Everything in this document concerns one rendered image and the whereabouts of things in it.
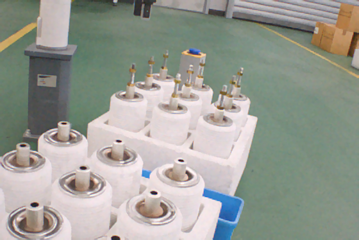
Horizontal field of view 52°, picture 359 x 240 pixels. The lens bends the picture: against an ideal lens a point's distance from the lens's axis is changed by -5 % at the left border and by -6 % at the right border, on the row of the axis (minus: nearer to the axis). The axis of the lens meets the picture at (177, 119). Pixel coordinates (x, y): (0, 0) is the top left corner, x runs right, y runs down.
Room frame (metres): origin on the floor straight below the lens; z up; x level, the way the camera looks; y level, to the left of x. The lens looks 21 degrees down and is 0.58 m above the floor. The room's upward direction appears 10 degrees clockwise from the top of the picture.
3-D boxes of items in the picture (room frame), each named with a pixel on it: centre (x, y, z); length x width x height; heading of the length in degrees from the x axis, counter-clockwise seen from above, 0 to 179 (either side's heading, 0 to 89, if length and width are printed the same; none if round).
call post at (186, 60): (1.33, -0.02, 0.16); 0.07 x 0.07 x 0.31; 75
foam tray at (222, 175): (1.03, -0.02, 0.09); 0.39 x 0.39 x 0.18; 75
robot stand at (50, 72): (1.15, 0.42, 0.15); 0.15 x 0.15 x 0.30; 10
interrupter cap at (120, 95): (0.95, 0.13, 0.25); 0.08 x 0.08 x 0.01
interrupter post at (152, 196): (0.47, 0.01, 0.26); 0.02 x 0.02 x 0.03
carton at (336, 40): (4.62, -1.74, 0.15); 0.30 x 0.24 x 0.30; 9
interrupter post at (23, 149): (0.53, 0.24, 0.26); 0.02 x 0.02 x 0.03
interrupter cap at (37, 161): (0.53, 0.24, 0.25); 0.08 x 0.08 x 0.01
